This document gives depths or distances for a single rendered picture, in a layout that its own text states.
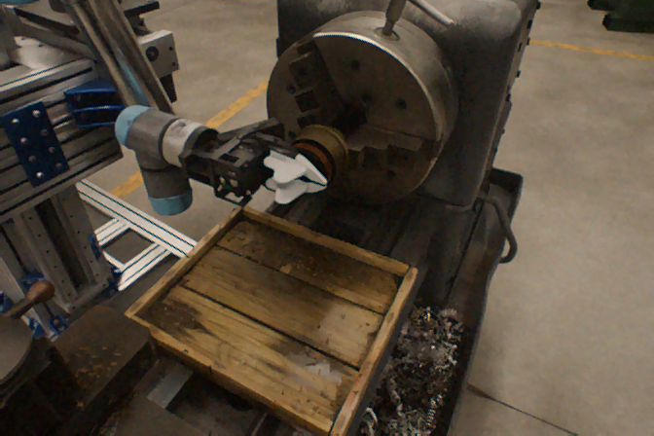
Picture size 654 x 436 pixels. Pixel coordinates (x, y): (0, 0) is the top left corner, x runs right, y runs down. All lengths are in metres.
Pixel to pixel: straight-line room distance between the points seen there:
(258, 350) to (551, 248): 1.80
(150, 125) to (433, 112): 0.43
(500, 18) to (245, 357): 0.64
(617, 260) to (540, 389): 0.81
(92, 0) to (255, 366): 0.59
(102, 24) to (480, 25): 0.60
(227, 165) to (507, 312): 1.52
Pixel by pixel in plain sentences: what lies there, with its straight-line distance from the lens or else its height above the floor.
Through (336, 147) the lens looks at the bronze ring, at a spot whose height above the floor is 1.11.
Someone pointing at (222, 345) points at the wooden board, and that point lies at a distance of 0.70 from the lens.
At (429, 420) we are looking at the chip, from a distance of 1.01.
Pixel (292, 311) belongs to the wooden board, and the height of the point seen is 0.89.
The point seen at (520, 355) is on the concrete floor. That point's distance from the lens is 1.87.
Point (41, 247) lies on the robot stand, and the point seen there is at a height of 0.60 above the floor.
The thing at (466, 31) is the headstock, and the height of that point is 1.21.
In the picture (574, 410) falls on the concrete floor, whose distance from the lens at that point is 1.83.
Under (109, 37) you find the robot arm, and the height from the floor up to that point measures 1.21.
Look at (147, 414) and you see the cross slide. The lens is 0.58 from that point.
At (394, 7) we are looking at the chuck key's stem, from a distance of 0.70.
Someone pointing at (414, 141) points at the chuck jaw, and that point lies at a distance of 0.71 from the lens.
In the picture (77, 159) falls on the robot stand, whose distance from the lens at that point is 1.21.
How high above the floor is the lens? 1.46
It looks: 38 degrees down
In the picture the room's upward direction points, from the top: straight up
